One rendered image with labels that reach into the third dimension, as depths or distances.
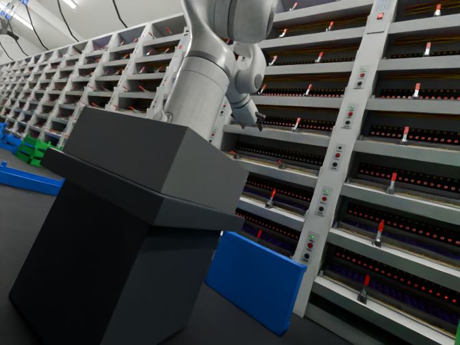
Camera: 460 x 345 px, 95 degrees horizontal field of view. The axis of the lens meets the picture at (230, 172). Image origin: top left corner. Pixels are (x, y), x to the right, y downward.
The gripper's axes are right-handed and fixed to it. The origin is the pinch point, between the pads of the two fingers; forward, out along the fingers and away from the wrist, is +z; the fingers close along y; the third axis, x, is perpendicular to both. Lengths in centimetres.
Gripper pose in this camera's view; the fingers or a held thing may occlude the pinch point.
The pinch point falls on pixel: (252, 126)
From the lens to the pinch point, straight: 98.3
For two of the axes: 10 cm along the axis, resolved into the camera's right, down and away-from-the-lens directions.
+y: 8.0, 2.2, -5.5
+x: 4.4, -8.4, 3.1
